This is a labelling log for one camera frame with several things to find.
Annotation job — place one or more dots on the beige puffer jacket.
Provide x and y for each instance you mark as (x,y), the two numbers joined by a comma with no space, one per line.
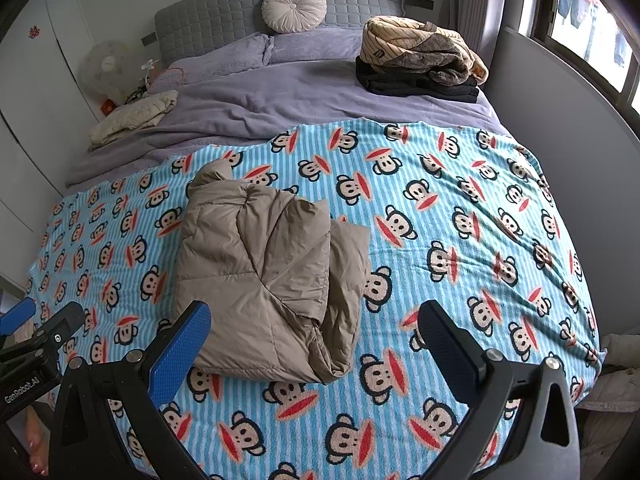
(260,270)

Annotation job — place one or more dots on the grey curtain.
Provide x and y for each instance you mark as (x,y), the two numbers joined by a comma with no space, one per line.
(480,10)

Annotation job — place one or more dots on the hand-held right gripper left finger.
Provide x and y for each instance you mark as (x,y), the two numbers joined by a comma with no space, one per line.
(182,355)

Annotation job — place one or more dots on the blue monkey printed blanket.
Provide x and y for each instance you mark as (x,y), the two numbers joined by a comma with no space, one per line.
(450,185)

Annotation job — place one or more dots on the black folded garment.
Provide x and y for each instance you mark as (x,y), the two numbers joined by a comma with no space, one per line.
(415,90)

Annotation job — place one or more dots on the window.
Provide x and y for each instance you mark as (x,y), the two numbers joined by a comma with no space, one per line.
(600,20)

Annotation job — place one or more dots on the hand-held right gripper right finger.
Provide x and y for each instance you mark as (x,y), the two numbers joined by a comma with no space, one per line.
(450,355)

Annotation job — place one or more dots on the cream folded clothes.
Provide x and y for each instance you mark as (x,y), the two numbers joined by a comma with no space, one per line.
(132,117)

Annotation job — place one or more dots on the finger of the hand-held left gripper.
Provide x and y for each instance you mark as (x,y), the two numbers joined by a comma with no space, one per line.
(17,315)
(62,322)

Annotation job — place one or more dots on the purple duvet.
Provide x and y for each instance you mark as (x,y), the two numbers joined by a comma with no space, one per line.
(300,95)

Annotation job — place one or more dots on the hanging dark pants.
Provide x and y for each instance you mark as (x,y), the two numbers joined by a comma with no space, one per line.
(571,5)

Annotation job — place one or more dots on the purple pillow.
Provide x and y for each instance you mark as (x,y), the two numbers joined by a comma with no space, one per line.
(320,42)
(220,57)

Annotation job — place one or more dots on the white standing fan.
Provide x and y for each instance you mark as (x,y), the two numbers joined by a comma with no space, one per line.
(106,67)

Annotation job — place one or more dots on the grey brown garment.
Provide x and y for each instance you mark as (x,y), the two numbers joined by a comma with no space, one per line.
(435,55)

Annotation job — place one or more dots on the person's foot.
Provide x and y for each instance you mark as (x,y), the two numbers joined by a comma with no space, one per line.
(35,445)

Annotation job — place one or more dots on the hanging blue pants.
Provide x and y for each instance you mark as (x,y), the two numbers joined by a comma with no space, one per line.
(621,49)

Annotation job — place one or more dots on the grey quilted headboard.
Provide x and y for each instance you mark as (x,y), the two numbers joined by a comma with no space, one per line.
(210,20)

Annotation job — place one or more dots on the white wardrobe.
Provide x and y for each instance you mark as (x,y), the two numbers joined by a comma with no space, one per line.
(40,100)

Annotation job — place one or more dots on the round white cushion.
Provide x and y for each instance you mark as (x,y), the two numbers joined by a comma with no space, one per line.
(294,8)

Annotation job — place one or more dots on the red wardrobe sticker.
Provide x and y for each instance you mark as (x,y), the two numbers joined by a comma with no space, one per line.
(34,32)

